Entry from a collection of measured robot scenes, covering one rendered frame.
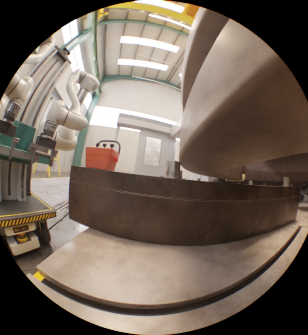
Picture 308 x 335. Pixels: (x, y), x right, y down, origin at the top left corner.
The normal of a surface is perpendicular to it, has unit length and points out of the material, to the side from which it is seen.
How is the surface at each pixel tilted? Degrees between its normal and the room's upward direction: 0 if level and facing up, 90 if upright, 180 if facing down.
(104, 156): 97
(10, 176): 90
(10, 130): 90
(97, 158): 97
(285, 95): 180
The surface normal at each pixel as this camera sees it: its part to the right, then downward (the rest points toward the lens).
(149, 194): -0.07, -0.11
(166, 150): 0.29, -0.06
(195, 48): -0.11, 0.99
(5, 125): 0.98, 0.10
